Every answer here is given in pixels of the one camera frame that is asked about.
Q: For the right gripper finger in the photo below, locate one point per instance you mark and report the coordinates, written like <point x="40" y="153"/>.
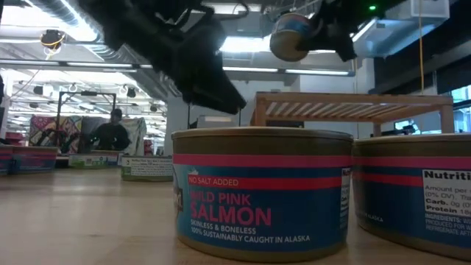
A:
<point x="316" y="24"/>
<point x="331" y="43"/>

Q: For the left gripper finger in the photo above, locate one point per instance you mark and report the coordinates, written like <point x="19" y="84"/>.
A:
<point x="213" y="94"/>

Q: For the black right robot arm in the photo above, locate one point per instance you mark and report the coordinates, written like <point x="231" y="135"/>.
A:
<point x="384" y="4"/>

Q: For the wooden slatted shelf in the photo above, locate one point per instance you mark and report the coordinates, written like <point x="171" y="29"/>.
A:
<point x="349" y="100"/>

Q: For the long ceiling light tube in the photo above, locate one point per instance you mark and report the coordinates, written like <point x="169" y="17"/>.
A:
<point x="312" y="72"/>
<point x="92" y="65"/>

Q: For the black ceiling spotlight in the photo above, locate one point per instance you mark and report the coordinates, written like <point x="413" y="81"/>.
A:
<point x="131" y="92"/>
<point x="38" y="90"/>

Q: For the black cabinet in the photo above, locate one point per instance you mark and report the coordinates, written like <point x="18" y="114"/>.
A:
<point x="285" y="124"/>

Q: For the white hanging cloth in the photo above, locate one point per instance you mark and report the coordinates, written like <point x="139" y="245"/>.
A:
<point x="136" y="132"/>

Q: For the black desk equipment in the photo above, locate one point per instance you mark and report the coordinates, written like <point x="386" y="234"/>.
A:
<point x="404" y="127"/>

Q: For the person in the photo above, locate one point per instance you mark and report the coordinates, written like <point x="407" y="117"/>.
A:
<point x="110" y="138"/>

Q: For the black metal stand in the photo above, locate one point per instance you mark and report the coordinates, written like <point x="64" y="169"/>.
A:
<point x="86" y="93"/>

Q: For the bright window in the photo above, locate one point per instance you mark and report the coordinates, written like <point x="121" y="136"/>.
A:
<point x="461" y="110"/>

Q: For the colourful patterned cloth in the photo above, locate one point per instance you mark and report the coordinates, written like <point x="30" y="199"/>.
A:
<point x="48" y="127"/>

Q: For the pink storage bins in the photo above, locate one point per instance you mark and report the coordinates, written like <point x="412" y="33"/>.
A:
<point x="14" y="139"/>

